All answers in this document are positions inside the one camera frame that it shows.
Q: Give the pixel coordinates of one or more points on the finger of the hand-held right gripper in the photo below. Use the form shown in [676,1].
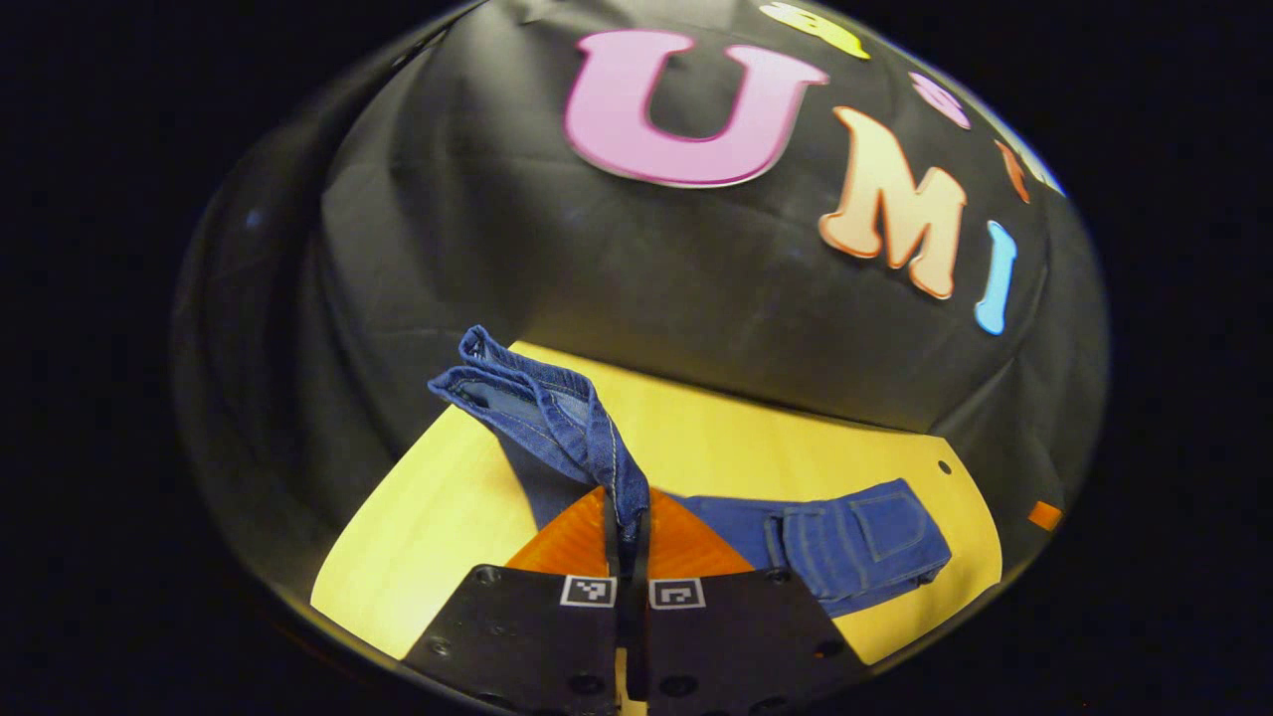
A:
[1044,515]

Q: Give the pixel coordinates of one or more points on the black backdrop cloth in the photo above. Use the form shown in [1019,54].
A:
[448,219]

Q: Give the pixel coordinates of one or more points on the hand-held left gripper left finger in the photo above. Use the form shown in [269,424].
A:
[517,636]

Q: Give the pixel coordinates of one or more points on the blue denim jeans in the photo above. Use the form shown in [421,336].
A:
[557,418]

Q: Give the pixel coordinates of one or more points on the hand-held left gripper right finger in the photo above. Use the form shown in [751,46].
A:
[736,646]

